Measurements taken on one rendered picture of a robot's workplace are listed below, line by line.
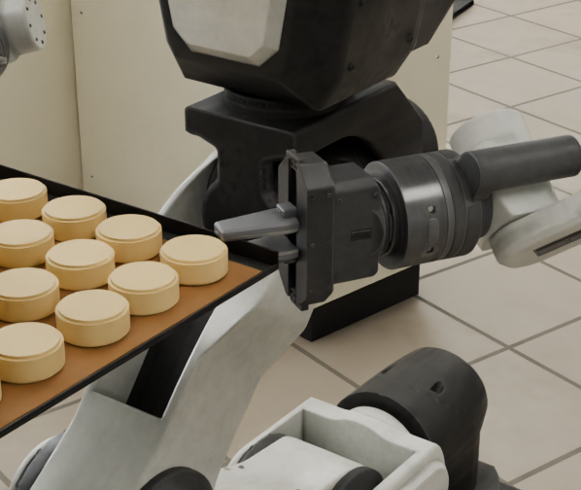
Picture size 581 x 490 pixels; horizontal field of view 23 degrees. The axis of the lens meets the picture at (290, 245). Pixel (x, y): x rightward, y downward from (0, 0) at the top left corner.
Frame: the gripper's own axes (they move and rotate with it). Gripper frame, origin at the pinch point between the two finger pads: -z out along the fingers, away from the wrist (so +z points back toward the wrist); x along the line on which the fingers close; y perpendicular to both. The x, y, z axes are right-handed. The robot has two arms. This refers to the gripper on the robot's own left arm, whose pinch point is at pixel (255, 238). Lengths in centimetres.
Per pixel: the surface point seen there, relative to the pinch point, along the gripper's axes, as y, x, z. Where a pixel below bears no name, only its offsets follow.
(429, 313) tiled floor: -111, -77, 81
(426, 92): -114, -35, 80
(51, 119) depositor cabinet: -170, -51, 26
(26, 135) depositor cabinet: -168, -53, 21
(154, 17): -145, -25, 41
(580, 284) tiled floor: -109, -77, 113
